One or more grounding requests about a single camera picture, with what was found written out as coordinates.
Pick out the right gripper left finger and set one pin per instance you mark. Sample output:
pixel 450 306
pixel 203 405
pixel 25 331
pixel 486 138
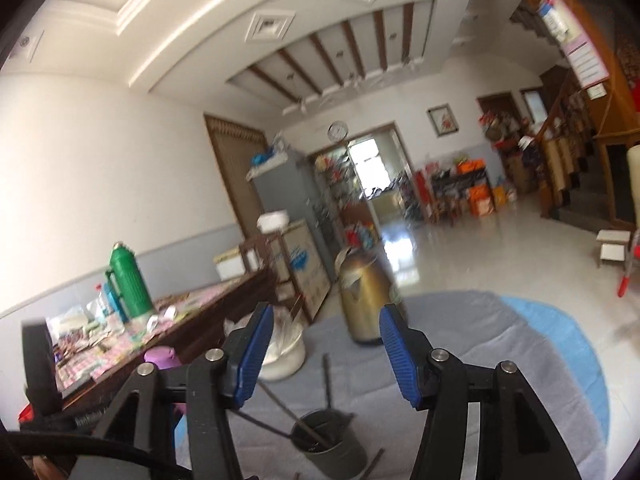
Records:
pixel 222 380

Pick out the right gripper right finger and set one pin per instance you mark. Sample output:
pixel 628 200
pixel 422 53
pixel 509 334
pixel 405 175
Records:
pixel 432 380

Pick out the dark chopstick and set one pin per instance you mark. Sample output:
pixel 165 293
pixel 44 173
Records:
pixel 299 422
pixel 262 425
pixel 327 380
pixel 374 462

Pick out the dark grey utensil holder cup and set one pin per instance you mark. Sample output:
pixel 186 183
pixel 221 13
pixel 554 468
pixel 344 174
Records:
pixel 326 438

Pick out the dark wooden sideboard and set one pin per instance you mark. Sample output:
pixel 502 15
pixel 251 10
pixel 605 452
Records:
pixel 200 330

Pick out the purple thermos bottle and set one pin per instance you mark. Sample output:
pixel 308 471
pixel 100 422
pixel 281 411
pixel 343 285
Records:
pixel 163 357

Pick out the white bowl with plastic wrap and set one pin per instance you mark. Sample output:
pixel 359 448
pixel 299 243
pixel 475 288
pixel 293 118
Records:
pixel 286 352

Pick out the grey table cloth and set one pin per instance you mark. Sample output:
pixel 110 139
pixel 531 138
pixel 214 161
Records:
pixel 476 327

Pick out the gold electric kettle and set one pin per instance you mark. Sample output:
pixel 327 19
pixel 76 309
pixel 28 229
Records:
pixel 365 287

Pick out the green thermos jug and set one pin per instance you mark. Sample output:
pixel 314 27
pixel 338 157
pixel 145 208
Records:
pixel 127 281

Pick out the blue under cloth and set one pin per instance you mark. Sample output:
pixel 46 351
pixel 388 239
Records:
pixel 573 345

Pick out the dark wooden side table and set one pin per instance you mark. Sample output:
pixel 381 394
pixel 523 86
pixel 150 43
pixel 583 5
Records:
pixel 452 191

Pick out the grey refrigerator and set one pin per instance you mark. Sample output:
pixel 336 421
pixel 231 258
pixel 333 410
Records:
pixel 288 181

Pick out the brown wooden door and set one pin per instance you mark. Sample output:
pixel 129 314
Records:
pixel 234 146

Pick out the wooden stair railing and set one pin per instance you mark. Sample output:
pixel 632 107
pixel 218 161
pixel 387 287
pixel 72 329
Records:
pixel 572 188

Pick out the framed wall picture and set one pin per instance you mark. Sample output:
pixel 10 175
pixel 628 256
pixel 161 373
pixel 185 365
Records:
pixel 442 119

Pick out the round wall clock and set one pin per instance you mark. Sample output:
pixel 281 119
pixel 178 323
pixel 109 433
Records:
pixel 337 131

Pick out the wall calendar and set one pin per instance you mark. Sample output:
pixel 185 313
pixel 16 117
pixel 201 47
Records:
pixel 564 27

